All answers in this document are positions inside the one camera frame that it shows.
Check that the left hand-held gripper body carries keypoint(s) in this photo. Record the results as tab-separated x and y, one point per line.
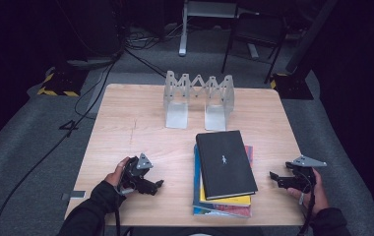
134	173

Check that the black hardcover book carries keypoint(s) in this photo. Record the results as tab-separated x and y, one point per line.
226	164

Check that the red illustrated book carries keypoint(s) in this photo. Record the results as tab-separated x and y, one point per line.
237	210

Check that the black folding chair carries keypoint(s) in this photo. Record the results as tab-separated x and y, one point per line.
257	29

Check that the person's right hand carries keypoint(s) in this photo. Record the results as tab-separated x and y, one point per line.
319	196

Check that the grey tape strip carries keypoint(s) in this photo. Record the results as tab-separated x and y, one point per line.
73	195

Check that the grey metal desk frame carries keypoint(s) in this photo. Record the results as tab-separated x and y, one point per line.
183	32

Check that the dark equipment cabinet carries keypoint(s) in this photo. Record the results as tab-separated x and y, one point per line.
90	29

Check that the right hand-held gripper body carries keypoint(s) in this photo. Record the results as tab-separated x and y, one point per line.
301	178

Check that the person's left hand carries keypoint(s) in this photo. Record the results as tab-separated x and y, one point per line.
113	177

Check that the metal expandable book rack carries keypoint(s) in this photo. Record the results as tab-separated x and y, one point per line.
176	111

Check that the dark slanted post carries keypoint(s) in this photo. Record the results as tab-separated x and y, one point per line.
309	36

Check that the yellow picture book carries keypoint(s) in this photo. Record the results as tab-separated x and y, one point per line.
231	200

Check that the blue paperback book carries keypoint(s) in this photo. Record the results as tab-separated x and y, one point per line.
197	183

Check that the black yellow striped base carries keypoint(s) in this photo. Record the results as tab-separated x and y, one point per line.
293	87
60	83

